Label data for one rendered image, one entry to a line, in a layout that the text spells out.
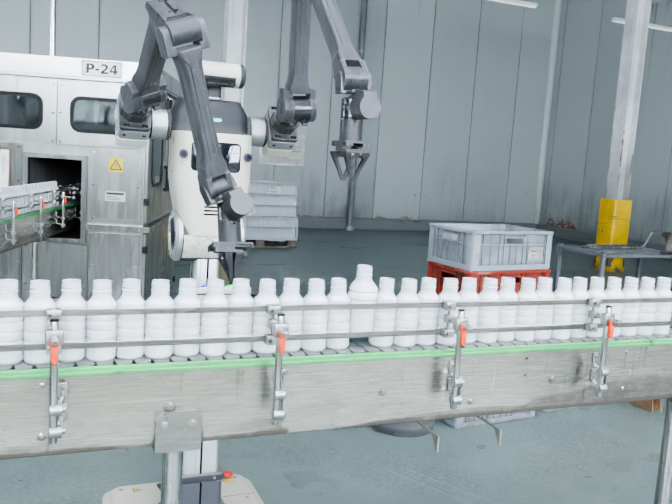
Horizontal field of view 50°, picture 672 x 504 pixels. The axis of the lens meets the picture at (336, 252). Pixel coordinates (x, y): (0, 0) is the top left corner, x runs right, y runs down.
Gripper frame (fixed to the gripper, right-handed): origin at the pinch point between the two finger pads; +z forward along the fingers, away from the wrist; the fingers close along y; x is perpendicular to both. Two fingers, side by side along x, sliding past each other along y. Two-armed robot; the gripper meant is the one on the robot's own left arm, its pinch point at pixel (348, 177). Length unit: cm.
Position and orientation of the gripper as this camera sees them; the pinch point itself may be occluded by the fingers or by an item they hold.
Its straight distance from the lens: 183.2
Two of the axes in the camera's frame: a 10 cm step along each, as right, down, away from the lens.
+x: -9.3, -0.1, -3.8
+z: -0.6, 9.9, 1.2
